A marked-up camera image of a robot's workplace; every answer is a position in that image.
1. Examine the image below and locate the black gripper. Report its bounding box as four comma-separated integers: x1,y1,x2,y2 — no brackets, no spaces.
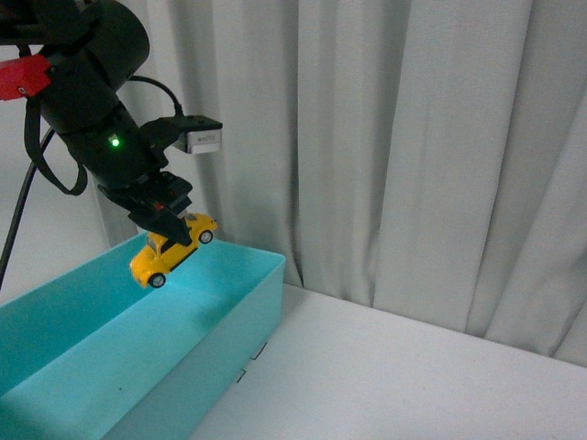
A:
60,107,193,246

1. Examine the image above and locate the yellow beetle toy car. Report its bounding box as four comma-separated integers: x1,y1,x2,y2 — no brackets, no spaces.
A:
129,214,217,289

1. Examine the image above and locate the turquoise plastic storage box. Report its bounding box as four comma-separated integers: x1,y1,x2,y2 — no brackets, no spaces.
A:
1,236,285,439

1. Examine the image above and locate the red clamp block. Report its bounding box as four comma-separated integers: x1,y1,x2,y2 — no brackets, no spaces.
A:
0,54,51,101

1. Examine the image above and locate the grey pleated curtain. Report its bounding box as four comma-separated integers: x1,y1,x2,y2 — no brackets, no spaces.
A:
91,0,587,368

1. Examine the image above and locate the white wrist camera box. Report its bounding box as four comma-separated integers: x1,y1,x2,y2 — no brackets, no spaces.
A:
173,115,223,155

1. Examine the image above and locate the black camera cable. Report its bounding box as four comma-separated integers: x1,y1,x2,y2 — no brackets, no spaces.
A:
130,75,184,120

